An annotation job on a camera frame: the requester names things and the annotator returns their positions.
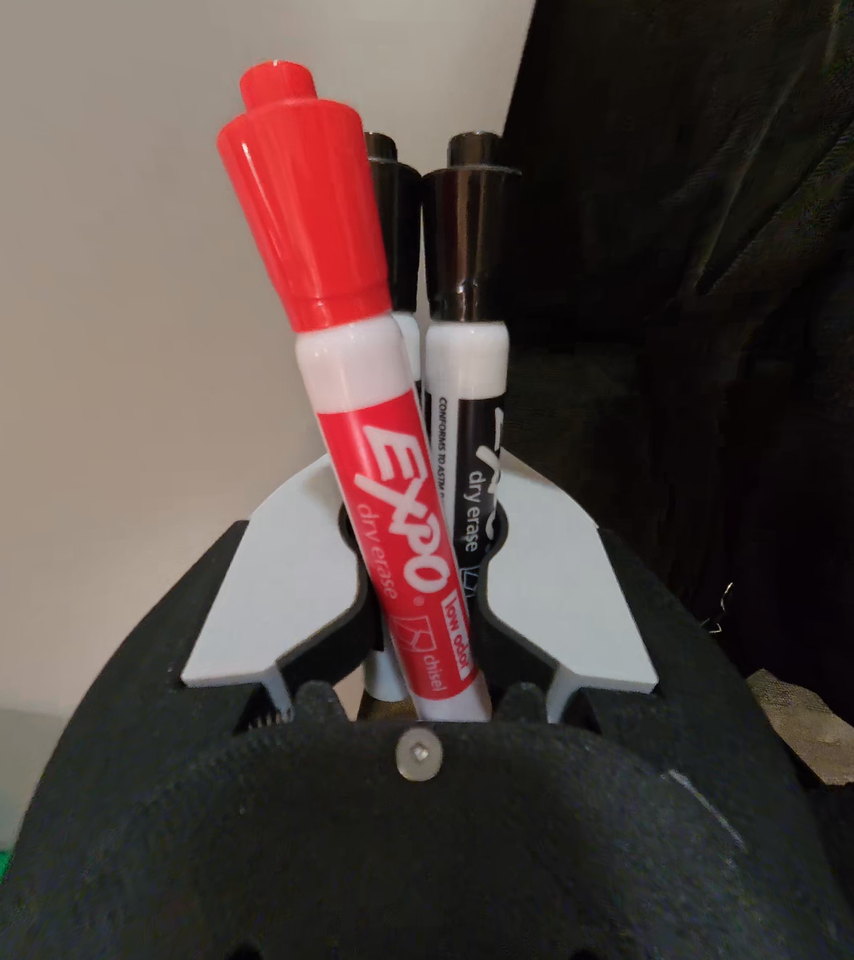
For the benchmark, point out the red dry erase marker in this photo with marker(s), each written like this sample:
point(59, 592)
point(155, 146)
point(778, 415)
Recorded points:
point(307, 225)

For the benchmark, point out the black dry erase marker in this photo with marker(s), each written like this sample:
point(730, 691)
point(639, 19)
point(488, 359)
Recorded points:
point(401, 225)
point(464, 240)

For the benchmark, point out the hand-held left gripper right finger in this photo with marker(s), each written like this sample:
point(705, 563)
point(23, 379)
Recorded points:
point(569, 600)

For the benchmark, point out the small metal clip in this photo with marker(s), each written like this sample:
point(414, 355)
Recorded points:
point(718, 622)

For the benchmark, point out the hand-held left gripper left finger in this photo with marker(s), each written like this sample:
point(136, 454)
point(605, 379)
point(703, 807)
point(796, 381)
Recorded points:
point(269, 600)

